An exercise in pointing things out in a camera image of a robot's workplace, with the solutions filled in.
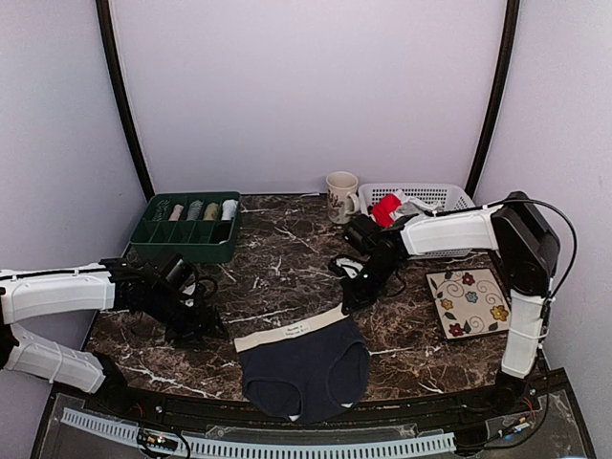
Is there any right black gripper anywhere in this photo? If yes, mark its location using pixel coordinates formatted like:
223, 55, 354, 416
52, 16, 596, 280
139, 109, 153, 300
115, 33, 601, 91
340, 254, 402, 314

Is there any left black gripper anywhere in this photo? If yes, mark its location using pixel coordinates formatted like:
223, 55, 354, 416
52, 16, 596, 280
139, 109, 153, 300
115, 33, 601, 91
145, 286, 230, 349

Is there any navy underwear cream waistband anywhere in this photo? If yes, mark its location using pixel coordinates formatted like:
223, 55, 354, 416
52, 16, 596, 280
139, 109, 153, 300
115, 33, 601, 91
234, 305, 370, 424

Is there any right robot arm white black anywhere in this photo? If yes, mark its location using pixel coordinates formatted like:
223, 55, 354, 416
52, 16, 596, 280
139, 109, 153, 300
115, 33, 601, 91
340, 191, 565, 415

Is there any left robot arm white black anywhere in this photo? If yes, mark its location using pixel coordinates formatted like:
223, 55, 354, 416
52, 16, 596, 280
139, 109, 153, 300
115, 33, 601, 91
1, 252, 229, 417

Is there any red underwear in basket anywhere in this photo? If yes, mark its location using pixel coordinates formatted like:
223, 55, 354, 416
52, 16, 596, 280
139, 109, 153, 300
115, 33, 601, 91
371, 194, 402, 229

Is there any grey underwear in basket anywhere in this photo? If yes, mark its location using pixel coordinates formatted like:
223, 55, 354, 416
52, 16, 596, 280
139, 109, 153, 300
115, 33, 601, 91
391, 189, 444, 221

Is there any cream floral mug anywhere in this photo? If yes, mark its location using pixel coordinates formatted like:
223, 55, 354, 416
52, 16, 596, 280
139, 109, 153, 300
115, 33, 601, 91
326, 171, 361, 225

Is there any green divided organizer tray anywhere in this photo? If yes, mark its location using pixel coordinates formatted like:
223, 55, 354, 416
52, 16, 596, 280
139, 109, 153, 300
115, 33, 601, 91
130, 191, 241, 264

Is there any small green circuit board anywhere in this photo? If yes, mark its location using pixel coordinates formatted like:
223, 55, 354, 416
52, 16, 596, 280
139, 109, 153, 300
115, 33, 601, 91
136, 429, 179, 453

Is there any olive rolled cloth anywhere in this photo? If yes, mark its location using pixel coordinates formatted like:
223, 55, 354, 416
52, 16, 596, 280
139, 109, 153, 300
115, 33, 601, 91
203, 203, 220, 221

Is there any floral square coaster tile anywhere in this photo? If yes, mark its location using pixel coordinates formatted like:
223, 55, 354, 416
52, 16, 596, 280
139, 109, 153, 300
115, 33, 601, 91
426, 268, 512, 340

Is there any grey-green rolled cloth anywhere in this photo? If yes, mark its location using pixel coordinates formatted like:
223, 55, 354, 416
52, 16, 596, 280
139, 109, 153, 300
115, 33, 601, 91
186, 200, 204, 221

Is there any pink rolled cloth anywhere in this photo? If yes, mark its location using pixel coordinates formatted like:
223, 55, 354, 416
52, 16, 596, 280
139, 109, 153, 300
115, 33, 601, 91
168, 204, 184, 222

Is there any white rolled cloth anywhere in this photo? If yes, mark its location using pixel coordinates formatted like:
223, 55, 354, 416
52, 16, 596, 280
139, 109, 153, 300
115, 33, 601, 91
221, 199, 238, 221

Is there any patterned dark rolled cloth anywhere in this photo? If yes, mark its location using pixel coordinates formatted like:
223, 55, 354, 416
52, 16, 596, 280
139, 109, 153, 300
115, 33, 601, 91
150, 199, 171, 222

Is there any white plastic basket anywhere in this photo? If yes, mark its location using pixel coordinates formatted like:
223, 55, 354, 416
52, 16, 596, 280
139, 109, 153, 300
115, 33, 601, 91
359, 183, 473, 229

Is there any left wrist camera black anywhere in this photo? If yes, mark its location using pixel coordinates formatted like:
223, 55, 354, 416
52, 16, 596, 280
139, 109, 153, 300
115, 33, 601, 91
183, 275, 218, 307

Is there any black front rail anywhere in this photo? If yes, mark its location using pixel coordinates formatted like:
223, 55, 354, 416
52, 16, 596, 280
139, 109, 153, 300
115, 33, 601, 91
55, 368, 568, 432

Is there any white slotted cable duct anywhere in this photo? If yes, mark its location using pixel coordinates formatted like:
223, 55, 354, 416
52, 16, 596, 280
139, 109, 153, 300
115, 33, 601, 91
60, 408, 456, 458

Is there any left black frame post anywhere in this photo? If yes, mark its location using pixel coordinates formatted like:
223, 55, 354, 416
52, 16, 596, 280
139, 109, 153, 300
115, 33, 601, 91
95, 0, 155, 200

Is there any black frame post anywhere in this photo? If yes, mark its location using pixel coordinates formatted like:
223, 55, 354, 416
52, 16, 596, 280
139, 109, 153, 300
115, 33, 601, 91
464, 0, 520, 198
95, 0, 155, 200

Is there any right black frame post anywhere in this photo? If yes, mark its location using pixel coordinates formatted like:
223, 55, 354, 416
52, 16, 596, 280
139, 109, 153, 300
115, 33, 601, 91
464, 0, 520, 198

